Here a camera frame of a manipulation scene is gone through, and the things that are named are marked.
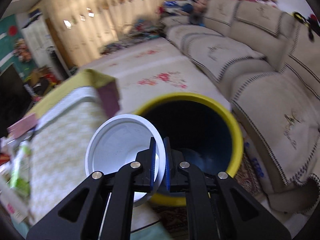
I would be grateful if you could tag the black yellow plush toy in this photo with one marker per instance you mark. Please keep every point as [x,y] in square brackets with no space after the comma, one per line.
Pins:
[311,22]

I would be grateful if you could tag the yellow rimmed dark trash bin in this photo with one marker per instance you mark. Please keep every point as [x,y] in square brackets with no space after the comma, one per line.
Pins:
[205,131]

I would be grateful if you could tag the floral cream floor mat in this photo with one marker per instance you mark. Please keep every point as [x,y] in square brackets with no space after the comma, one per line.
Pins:
[148,70]

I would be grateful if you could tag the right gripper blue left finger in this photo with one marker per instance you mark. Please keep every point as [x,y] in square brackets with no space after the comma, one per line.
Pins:
[152,149]

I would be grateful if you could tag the beige fabric sofa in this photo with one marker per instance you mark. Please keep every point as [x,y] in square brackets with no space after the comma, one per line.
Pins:
[266,64]

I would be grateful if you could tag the pink artificial flower bunch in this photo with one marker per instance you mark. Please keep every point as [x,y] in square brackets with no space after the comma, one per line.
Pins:
[21,51]

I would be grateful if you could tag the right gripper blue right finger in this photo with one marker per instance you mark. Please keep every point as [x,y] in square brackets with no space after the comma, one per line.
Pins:
[167,164]

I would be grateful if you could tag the cream embroidered curtains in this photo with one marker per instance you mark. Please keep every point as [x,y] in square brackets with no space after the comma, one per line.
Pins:
[85,26]

